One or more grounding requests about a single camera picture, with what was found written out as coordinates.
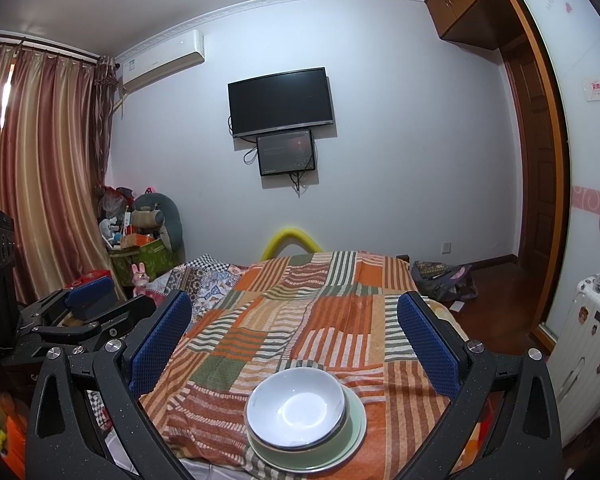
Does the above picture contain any green plate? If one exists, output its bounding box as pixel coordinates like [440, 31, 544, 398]
[247, 385, 369, 475]

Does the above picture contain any white suitcase with stickers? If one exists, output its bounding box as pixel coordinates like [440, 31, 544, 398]
[547, 274, 600, 448]

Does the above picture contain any red box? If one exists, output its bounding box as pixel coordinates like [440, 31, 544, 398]
[70, 270, 113, 291]

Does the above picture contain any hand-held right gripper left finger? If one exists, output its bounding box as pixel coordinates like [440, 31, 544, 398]
[24, 290, 195, 480]

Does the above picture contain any yellow foam tube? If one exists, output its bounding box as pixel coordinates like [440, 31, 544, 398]
[260, 227, 325, 262]

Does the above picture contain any pink rabbit toy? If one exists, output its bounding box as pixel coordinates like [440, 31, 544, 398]
[132, 262, 153, 297]

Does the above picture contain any grey plush toy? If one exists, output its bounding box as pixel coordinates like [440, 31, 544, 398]
[132, 191, 183, 253]

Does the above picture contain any dark bag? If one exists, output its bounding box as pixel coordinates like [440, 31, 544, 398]
[411, 260, 478, 303]

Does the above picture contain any white air conditioner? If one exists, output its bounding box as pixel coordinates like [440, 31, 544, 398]
[116, 29, 207, 95]

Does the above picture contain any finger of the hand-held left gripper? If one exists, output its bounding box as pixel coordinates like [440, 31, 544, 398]
[24, 295, 157, 350]
[18, 276, 116, 331]

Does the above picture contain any striped patchwork cloth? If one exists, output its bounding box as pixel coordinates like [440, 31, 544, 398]
[140, 250, 473, 476]

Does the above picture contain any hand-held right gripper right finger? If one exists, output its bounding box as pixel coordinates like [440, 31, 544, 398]
[397, 291, 563, 480]

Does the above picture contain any white bowl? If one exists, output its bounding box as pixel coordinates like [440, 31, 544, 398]
[245, 367, 349, 451]

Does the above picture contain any small black wall monitor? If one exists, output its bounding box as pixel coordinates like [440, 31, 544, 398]
[256, 129, 315, 177]

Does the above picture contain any brown room door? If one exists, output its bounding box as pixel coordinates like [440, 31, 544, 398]
[500, 35, 556, 268]

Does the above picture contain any patterned patchwork blanket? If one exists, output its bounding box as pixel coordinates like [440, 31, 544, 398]
[87, 254, 251, 461]

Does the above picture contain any black wall television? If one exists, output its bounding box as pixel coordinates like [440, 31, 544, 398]
[228, 66, 337, 139]

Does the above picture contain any green cardboard box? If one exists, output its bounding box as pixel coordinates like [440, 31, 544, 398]
[110, 237, 173, 286]

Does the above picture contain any striped brown curtain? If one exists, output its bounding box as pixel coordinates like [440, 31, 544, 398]
[0, 35, 123, 306]

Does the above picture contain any heart-print sliding wardrobe door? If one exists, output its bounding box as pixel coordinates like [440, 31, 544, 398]
[512, 0, 600, 341]

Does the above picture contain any wooden wardrobe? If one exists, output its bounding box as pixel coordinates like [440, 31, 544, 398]
[425, 0, 600, 361]

